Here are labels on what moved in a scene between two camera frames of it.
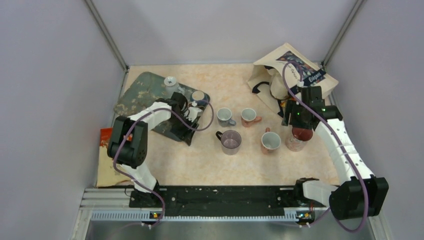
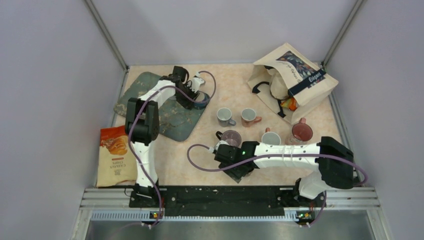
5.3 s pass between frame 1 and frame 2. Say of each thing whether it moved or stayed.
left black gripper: moved
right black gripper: moved
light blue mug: stayed
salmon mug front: stayed
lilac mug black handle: stayed
